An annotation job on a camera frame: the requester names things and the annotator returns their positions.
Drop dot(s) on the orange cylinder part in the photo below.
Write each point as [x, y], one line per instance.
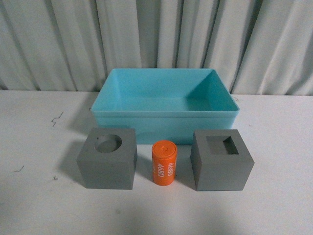
[164, 159]

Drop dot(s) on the gray cube with round hole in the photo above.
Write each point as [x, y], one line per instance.
[108, 158]

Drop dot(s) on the gray cube with square hole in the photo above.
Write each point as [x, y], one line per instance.
[220, 160]

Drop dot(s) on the light blue plastic box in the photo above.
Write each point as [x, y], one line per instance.
[164, 104]

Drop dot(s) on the white pleated curtain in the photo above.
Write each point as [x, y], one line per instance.
[256, 46]

